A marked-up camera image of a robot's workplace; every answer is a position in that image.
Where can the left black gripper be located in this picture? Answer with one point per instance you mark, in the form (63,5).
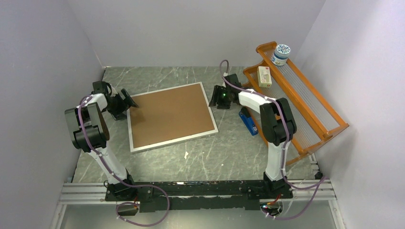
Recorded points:
(118,114)

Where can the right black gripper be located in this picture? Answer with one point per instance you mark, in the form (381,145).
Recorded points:
(216,98)

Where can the brown backing board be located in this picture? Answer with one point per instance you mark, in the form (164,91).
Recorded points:
(171,115)

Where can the white picture frame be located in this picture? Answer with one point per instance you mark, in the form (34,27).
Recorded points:
(174,143)

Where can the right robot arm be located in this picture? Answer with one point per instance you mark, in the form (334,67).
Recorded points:
(277,123)

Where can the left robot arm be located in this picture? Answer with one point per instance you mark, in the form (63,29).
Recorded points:
(89,132)

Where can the blue stapler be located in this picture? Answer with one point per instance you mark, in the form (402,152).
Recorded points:
(248,121)

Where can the small cream box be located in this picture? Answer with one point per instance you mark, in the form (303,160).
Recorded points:
(264,76)

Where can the blue white round jar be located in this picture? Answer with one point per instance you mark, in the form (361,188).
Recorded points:
(280,54)

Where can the orange wooden shelf rack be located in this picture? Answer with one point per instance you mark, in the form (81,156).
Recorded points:
(316,119)

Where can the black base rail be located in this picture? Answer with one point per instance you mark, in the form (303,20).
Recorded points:
(193,195)

